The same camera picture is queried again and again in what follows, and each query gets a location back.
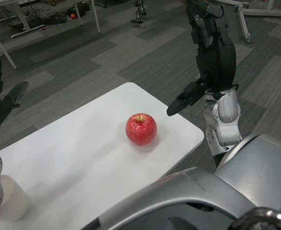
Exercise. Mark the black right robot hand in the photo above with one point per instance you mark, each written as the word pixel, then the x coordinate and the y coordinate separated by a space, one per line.
pixel 218 62

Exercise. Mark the white paper cup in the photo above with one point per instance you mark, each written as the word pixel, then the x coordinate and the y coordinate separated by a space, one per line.
pixel 14 198

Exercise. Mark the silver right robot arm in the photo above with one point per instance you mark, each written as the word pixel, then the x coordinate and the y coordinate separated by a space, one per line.
pixel 226 119

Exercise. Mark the humanoid robot legs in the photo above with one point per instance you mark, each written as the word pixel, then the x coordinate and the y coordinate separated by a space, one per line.
pixel 138 21

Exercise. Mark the red apple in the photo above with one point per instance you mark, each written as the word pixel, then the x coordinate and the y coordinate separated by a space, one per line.
pixel 141 130

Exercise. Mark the black equipment case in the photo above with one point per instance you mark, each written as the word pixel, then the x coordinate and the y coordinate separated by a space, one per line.
pixel 49 21

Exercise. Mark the orange ball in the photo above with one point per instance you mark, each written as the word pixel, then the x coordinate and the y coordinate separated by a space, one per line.
pixel 73 16

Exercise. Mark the silver robot chest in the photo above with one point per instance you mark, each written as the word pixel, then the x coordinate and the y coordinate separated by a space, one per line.
pixel 226 187

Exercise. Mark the black bag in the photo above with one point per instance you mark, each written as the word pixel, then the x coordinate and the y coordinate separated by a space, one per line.
pixel 76 11

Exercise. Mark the white metal frame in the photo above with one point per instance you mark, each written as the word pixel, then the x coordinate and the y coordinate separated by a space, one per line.
pixel 244 21

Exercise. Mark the white desk frame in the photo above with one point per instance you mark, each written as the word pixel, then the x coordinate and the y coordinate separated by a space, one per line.
pixel 96 16

